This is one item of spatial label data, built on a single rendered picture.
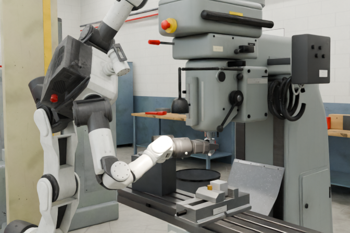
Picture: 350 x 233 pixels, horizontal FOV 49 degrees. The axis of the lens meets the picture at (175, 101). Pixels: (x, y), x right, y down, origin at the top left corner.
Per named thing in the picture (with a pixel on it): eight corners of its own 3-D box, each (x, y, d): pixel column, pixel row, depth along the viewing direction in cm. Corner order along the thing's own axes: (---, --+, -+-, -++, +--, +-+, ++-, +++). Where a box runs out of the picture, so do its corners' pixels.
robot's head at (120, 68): (110, 79, 168) (122, 67, 164) (101, 59, 171) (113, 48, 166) (121, 79, 174) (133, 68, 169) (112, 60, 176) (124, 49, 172)
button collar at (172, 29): (173, 31, 156) (173, 16, 156) (163, 33, 161) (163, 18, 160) (177, 32, 157) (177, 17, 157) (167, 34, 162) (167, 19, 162)
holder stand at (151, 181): (161, 196, 199) (161, 157, 198) (131, 189, 212) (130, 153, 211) (176, 191, 208) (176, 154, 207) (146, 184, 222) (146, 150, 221)
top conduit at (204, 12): (206, 18, 149) (206, 9, 149) (199, 19, 152) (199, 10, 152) (274, 28, 179) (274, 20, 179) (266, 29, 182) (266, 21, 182)
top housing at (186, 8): (194, 29, 150) (194, -13, 149) (152, 36, 170) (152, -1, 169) (266, 38, 181) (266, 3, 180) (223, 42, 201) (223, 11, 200)
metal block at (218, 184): (220, 197, 170) (220, 183, 170) (210, 194, 174) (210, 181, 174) (227, 195, 173) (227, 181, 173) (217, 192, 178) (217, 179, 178)
